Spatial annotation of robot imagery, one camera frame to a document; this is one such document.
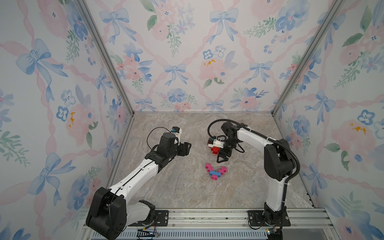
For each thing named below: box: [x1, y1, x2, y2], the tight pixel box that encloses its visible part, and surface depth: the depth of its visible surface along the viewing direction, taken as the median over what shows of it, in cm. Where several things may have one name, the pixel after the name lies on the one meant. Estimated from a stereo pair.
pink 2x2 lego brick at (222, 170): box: [218, 166, 228, 175], surface depth 90 cm
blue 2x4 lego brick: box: [209, 170, 221, 178], surface depth 88 cm
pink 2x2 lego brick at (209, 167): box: [205, 163, 214, 173], surface depth 91 cm
